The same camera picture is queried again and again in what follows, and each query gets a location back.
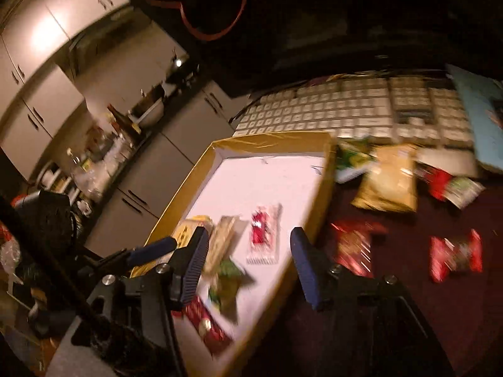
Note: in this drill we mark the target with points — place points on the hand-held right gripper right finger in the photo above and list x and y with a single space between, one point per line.
310 275

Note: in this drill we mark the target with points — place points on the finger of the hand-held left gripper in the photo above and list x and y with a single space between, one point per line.
153 248

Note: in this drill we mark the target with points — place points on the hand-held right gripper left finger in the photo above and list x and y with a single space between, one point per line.
194 267

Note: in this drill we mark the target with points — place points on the large beige cake packet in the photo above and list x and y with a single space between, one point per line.
188 229

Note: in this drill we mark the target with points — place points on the long beige snack packet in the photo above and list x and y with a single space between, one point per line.
224 239

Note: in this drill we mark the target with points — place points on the dark red white-circle snack packet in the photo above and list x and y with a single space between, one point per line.
206 320

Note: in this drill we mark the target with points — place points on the red and white snack packet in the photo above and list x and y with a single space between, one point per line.
263 239

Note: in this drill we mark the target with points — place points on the cardboard tray with yellow tape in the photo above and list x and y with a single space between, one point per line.
267 180

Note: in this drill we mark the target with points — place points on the gold snack packet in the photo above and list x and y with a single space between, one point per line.
387 182

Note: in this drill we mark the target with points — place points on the red and black snack packet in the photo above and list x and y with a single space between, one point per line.
456 255

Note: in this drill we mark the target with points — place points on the small green white snack packet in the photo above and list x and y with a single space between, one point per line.
463 190

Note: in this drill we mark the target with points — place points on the dish rack with bowls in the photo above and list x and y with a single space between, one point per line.
51 176

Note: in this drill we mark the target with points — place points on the clear plastic bags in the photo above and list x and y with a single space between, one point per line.
90 176

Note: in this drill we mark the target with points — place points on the white lower kitchen cabinets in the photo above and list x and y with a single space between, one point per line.
157 165

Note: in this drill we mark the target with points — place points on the white kitchen cabinets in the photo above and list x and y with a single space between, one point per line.
47 27
157 165

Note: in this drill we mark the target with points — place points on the black kitchen counter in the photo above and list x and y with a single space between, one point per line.
137 145

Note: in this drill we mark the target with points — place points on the dark sauce bottle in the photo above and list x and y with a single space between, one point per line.
118 119

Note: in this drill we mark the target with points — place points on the white bowl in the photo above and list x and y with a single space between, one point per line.
151 116

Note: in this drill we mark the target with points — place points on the dark frying pan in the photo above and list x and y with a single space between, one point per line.
147 100

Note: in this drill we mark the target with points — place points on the beige computer keyboard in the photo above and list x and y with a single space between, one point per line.
334 110

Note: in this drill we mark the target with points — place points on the steel wok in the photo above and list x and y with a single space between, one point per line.
179 65

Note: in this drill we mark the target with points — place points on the white upper kitchen cabinets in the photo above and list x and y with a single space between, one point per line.
47 27

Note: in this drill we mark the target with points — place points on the blue notebook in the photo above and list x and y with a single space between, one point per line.
483 118

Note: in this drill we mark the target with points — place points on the black computer monitor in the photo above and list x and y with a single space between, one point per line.
334 27

